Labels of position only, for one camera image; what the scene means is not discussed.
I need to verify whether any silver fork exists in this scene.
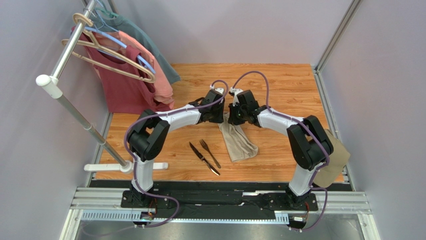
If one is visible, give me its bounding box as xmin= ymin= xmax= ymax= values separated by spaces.
xmin=199 ymin=139 xmax=222 ymax=169

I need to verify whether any beige cloth napkin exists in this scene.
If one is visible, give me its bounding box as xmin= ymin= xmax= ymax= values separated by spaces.
xmin=217 ymin=112 xmax=259 ymax=163

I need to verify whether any silver table knife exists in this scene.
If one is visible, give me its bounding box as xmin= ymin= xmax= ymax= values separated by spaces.
xmin=189 ymin=142 xmax=221 ymax=176

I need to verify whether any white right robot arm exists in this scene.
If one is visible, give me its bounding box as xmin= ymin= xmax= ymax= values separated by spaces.
xmin=228 ymin=88 xmax=334 ymax=208

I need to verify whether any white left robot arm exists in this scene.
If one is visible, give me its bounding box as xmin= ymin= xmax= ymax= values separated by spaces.
xmin=121 ymin=87 xmax=225 ymax=208

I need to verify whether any salmon pink t-shirt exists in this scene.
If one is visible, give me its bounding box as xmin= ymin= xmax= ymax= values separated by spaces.
xmin=94 ymin=31 xmax=175 ymax=109

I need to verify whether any dark red t-shirt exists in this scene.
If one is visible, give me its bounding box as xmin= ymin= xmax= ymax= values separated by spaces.
xmin=70 ymin=26 xmax=171 ymax=116

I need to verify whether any beige baseball cap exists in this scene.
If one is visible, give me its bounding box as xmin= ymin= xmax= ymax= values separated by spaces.
xmin=313 ymin=129 xmax=351 ymax=188

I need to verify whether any teal green shirt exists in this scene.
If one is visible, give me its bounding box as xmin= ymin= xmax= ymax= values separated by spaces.
xmin=90 ymin=15 xmax=181 ymax=84

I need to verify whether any beige wooden hanger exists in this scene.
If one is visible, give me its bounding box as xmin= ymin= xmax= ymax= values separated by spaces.
xmin=70 ymin=13 xmax=156 ymax=83

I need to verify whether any blue plastic hanger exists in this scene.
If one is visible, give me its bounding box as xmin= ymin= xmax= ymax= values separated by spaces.
xmin=84 ymin=0 xmax=156 ymax=74

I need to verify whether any metal clothes rack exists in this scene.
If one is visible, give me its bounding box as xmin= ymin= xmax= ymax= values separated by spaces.
xmin=35 ymin=0 xmax=169 ymax=174

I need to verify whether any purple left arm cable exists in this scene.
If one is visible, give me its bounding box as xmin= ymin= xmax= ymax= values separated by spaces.
xmin=123 ymin=79 xmax=230 ymax=229

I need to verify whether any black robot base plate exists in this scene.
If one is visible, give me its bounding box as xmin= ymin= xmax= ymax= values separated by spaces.
xmin=120 ymin=190 xmax=319 ymax=211

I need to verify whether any green wire hanger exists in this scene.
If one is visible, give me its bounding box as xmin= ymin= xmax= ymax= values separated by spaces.
xmin=95 ymin=7 xmax=119 ymax=20

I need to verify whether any aluminium frame rail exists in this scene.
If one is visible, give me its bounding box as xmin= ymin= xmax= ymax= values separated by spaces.
xmin=60 ymin=182 xmax=380 ymax=240

